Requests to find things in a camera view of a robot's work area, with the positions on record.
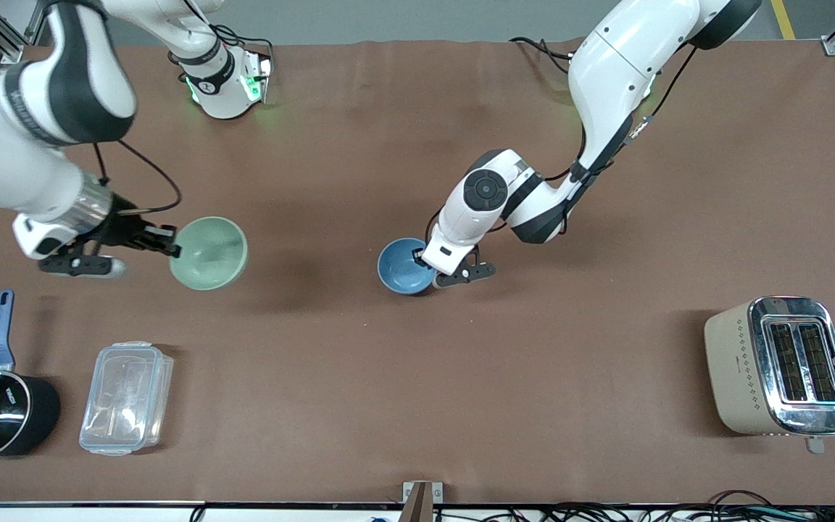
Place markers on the brown table mat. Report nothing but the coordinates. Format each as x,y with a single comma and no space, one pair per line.
388,399

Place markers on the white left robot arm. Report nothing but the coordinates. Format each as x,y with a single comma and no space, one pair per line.
606,72

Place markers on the green bowl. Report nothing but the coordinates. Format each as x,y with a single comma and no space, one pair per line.
222,261

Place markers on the beige chrome toaster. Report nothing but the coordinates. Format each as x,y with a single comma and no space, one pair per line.
744,370

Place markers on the clear plastic food container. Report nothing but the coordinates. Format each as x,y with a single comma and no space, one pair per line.
124,399

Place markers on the blue bowl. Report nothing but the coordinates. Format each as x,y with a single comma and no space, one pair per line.
399,272

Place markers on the white table frame rail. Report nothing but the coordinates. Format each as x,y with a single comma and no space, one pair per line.
98,515

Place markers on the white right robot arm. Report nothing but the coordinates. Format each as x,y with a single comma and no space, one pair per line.
40,87

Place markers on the metal table edge bracket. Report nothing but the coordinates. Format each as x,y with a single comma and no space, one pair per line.
422,500

